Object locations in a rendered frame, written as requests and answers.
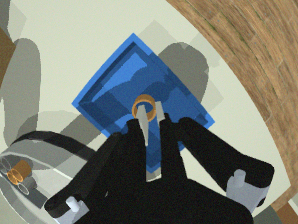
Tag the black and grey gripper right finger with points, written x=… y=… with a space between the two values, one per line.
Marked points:
x=246 y=179

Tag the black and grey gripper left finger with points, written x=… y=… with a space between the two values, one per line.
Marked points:
x=91 y=183

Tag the bronze bushing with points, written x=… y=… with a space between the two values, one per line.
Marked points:
x=12 y=178
x=23 y=168
x=147 y=98

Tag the grey metal bushing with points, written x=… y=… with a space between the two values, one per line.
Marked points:
x=27 y=184
x=10 y=161
x=3 y=169

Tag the blue crate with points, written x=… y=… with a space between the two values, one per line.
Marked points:
x=107 y=99

